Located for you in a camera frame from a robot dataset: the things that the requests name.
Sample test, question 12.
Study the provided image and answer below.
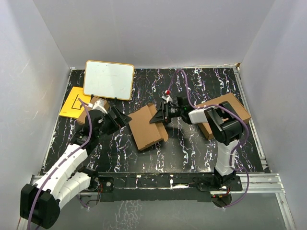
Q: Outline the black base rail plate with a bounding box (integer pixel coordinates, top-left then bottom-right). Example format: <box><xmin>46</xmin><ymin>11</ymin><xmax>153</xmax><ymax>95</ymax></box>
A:
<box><xmin>98</xmin><ymin>172</ymin><xmax>243</xmax><ymax>202</ymax></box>

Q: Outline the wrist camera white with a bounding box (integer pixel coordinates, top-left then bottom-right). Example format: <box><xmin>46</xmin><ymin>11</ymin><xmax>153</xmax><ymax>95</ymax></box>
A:
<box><xmin>162</xmin><ymin>90</ymin><xmax>172</xmax><ymax>104</ymax></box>
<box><xmin>88</xmin><ymin>99</ymin><xmax>107</xmax><ymax>114</ymax></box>

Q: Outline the yellow booklet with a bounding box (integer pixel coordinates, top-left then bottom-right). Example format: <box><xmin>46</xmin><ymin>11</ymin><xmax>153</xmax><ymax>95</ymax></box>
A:
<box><xmin>59</xmin><ymin>87</ymin><xmax>91</xmax><ymax>119</ymax></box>

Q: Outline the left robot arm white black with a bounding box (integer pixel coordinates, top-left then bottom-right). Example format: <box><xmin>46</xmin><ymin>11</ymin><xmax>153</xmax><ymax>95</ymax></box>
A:
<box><xmin>20</xmin><ymin>106</ymin><xmax>132</xmax><ymax>229</ymax></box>

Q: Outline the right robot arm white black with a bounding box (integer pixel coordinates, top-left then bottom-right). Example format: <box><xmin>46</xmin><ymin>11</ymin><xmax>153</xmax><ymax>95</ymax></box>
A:
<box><xmin>150</xmin><ymin>96</ymin><xmax>248</xmax><ymax>191</ymax></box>

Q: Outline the closed brown cardboard box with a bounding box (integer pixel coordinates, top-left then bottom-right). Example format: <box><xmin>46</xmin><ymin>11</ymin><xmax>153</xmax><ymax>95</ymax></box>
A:
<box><xmin>194</xmin><ymin>92</ymin><xmax>252</xmax><ymax>141</ymax></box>

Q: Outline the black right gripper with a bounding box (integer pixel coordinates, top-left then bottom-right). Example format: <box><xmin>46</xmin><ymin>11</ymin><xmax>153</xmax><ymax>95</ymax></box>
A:
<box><xmin>150</xmin><ymin>101</ymin><xmax>184</xmax><ymax>125</ymax></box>

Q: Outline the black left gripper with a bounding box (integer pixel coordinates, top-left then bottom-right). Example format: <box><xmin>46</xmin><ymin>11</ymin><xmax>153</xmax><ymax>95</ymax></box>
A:
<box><xmin>96</xmin><ymin>106</ymin><xmax>131</xmax><ymax>138</ymax></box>

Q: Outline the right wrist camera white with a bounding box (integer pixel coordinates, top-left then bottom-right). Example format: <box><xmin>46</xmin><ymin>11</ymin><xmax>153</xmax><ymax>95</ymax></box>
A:
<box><xmin>162</xmin><ymin>90</ymin><xmax>172</xmax><ymax>104</ymax></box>

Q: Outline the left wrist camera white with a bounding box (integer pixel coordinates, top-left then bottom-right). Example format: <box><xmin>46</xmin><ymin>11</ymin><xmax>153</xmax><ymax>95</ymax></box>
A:
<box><xmin>88</xmin><ymin>99</ymin><xmax>107</xmax><ymax>114</ymax></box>

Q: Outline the white board yellow frame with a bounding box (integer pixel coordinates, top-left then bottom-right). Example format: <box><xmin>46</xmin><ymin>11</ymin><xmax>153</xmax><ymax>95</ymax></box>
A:
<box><xmin>83</xmin><ymin>60</ymin><xmax>135</xmax><ymax>101</ymax></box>

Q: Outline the small brown cardboard box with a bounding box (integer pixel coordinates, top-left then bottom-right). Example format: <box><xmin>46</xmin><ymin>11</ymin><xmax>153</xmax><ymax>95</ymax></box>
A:
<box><xmin>76</xmin><ymin>97</ymin><xmax>110</xmax><ymax>125</ymax></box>

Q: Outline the aluminium frame rail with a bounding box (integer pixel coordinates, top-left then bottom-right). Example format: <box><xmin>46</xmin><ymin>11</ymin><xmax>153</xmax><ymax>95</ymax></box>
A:
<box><xmin>24</xmin><ymin>174</ymin><xmax>296</xmax><ymax>230</ymax></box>

